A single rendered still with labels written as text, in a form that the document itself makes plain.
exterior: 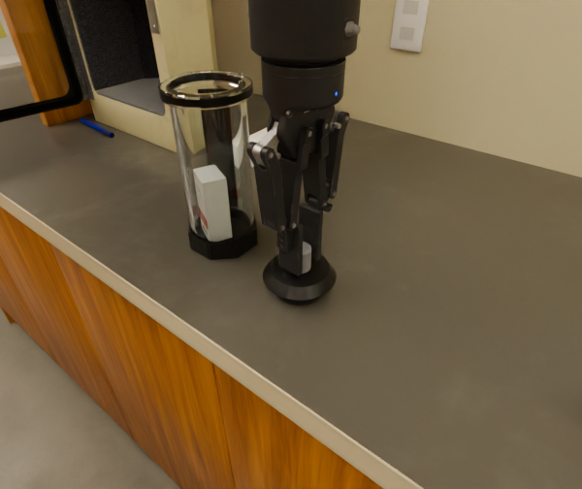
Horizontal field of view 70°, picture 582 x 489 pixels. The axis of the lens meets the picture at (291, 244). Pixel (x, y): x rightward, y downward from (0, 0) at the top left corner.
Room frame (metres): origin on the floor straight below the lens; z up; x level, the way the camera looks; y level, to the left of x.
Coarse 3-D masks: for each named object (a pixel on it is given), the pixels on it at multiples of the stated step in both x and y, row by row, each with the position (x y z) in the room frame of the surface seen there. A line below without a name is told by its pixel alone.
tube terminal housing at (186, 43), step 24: (168, 0) 0.81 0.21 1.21; (192, 0) 0.85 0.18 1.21; (168, 24) 0.81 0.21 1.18; (192, 24) 0.85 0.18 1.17; (168, 48) 0.80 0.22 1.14; (192, 48) 0.84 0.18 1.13; (168, 72) 0.79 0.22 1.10; (96, 96) 0.97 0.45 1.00; (120, 120) 0.92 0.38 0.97; (144, 120) 0.86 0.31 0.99; (168, 120) 0.81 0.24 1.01; (168, 144) 0.82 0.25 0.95
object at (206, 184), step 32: (192, 96) 0.45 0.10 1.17; (224, 96) 0.45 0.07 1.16; (192, 128) 0.46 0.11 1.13; (224, 128) 0.46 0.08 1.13; (192, 160) 0.46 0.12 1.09; (224, 160) 0.46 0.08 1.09; (192, 192) 0.46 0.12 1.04; (224, 192) 0.46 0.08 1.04; (192, 224) 0.47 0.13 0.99; (224, 224) 0.46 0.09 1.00
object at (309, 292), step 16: (304, 256) 0.38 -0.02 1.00; (272, 272) 0.38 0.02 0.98; (288, 272) 0.38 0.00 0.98; (304, 272) 0.38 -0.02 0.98; (320, 272) 0.38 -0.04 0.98; (272, 288) 0.37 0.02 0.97; (288, 288) 0.36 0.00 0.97; (304, 288) 0.36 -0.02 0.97; (320, 288) 0.36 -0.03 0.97; (304, 304) 0.36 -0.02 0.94
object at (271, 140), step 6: (276, 126) 0.37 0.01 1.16; (270, 132) 0.36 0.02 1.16; (264, 138) 0.36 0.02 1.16; (270, 138) 0.36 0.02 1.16; (276, 138) 0.36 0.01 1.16; (258, 144) 0.35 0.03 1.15; (264, 144) 0.35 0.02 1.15; (270, 144) 0.35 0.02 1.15; (276, 144) 0.36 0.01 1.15; (252, 150) 0.35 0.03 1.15; (258, 150) 0.34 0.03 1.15; (276, 150) 0.36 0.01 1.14; (258, 156) 0.34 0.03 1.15; (258, 162) 0.35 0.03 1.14
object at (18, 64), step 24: (0, 0) 0.90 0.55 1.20; (24, 0) 0.93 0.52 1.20; (0, 24) 0.89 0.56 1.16; (24, 24) 0.92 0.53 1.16; (48, 24) 0.95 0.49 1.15; (0, 48) 0.88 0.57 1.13; (24, 48) 0.91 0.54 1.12; (48, 48) 0.94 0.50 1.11; (0, 72) 0.87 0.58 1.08; (24, 72) 0.90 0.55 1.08; (48, 72) 0.93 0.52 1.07; (0, 96) 0.86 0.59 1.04; (24, 96) 0.89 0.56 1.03; (48, 96) 0.92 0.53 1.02
